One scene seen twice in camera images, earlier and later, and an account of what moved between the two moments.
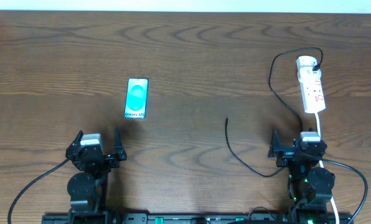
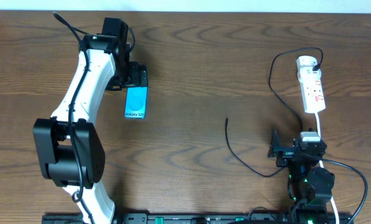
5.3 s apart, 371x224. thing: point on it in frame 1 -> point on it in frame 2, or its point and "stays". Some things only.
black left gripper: [96, 156] -> [137, 78]
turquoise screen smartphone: [136, 98] stays
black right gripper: [286, 154] stays
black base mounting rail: [197, 219] stays
